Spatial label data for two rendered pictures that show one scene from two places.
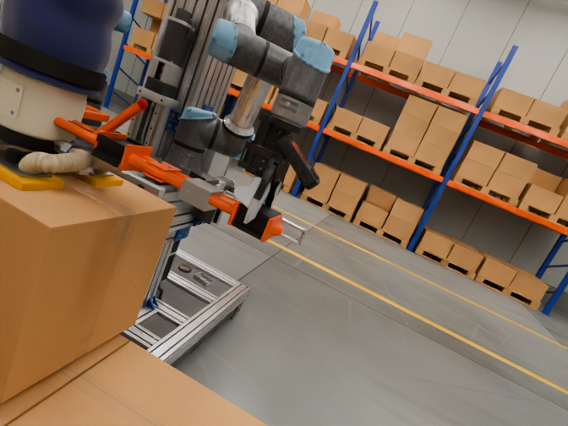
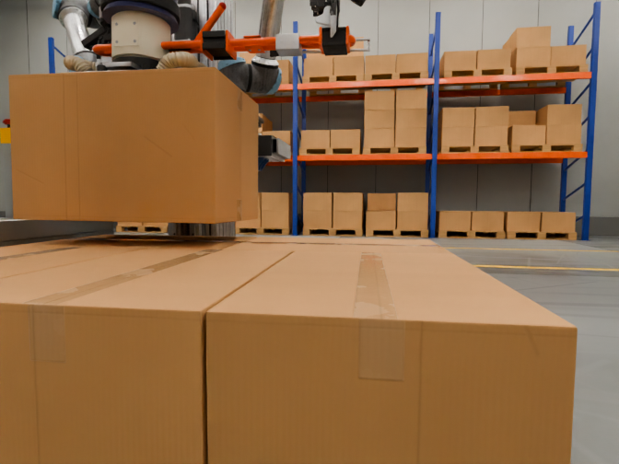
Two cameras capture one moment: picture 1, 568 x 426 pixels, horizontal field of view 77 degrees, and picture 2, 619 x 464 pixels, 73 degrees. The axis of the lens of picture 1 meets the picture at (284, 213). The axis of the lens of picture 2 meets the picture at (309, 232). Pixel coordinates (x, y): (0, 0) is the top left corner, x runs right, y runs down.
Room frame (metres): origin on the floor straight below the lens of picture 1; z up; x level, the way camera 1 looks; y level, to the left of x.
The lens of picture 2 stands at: (-0.51, 0.19, 0.67)
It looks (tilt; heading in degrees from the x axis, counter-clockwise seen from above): 4 degrees down; 356
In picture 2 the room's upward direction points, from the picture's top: straight up
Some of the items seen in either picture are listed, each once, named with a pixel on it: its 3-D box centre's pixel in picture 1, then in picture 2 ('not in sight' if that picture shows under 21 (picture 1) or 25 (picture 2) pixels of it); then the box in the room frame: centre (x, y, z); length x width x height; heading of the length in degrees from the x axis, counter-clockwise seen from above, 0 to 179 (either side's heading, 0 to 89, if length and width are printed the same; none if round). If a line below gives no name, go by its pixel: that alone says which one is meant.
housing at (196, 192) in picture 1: (201, 193); (288, 45); (0.75, 0.18, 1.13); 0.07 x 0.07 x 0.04; 78
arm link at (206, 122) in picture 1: (198, 127); (233, 75); (1.31, 0.41, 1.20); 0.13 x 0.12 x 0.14; 110
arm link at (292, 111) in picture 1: (290, 111); not in sight; (0.72, 0.06, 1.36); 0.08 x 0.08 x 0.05
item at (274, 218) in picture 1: (255, 219); (334, 40); (0.71, 0.05, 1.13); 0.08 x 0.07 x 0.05; 78
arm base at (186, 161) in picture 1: (185, 155); not in sight; (1.30, 0.41, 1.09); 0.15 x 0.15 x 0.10
